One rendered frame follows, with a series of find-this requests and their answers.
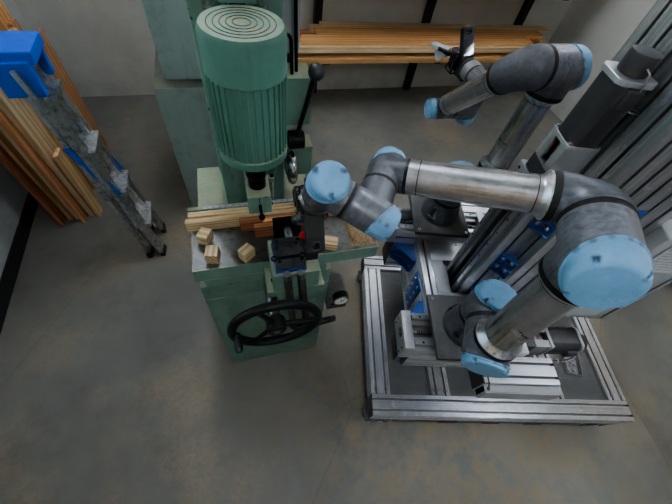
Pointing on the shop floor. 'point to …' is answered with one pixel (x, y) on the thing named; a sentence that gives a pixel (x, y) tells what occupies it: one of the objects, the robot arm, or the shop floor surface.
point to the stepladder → (74, 131)
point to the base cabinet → (229, 307)
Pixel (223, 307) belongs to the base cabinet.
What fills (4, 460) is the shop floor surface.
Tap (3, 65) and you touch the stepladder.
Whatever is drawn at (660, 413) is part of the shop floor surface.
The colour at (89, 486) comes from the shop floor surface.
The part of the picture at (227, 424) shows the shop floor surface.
